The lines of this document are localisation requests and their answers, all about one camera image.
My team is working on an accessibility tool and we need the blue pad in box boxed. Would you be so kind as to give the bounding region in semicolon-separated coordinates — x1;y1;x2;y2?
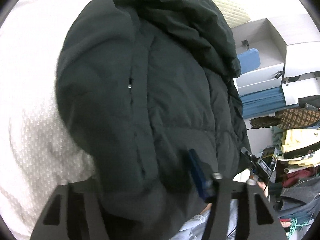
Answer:
237;48;260;72

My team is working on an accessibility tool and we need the person's right hand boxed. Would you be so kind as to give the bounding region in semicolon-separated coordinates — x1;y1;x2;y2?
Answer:
249;175;269;198

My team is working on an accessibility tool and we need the blue folded fabric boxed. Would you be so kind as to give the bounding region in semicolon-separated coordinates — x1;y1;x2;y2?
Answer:
240;87;286;119

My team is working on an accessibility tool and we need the pale yellow folded garment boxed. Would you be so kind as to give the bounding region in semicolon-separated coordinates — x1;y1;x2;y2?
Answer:
281;129;319;153

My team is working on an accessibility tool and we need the brown houndstooth garment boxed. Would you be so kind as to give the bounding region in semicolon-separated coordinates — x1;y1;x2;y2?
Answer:
249;108;319;130

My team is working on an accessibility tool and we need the black puffer jacket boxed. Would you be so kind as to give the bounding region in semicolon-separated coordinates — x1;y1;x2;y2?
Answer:
56;0;249;239

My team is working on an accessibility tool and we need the white knit blanket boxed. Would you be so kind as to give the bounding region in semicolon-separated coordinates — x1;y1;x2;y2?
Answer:
1;0;92;239

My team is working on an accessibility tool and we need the grey denim garment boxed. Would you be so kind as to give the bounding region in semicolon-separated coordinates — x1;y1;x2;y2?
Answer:
273;177;319;218

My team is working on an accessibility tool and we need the cream quilted headboard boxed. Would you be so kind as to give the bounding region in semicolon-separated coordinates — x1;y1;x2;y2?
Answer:
213;0;251;28

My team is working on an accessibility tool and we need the dark red garment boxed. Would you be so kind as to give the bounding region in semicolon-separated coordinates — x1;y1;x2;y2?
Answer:
282;167;317;187

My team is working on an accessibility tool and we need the white open box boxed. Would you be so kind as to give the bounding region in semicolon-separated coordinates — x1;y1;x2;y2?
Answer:
232;14;319;106

